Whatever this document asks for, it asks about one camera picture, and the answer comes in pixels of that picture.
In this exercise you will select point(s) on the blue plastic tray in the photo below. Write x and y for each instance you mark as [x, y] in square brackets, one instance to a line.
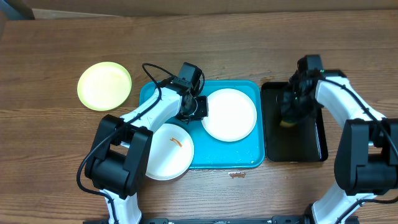
[210, 153]

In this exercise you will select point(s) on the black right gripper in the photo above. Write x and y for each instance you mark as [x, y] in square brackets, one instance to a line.
[292, 111]

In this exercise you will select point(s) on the white plate with red ring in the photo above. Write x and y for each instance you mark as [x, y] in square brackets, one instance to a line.
[231, 116]

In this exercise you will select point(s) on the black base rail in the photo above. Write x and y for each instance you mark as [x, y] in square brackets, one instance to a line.
[280, 219]

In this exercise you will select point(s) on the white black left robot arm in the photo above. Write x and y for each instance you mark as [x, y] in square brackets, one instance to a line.
[117, 162]

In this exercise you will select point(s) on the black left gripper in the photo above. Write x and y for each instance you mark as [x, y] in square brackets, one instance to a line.
[203, 101]

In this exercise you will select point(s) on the brown cardboard backdrop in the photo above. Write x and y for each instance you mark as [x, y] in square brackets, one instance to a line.
[196, 7]

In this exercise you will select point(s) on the white plate with orange streak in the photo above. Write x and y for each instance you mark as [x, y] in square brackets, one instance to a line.
[171, 153]

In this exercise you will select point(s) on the black water tray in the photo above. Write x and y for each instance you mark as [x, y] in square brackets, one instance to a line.
[304, 142]

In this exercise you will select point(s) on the yellow plate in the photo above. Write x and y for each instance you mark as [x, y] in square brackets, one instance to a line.
[104, 86]

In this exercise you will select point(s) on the green yellow sponge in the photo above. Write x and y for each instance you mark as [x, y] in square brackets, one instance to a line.
[287, 124]

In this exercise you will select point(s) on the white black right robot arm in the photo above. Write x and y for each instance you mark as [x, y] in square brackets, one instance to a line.
[366, 160]

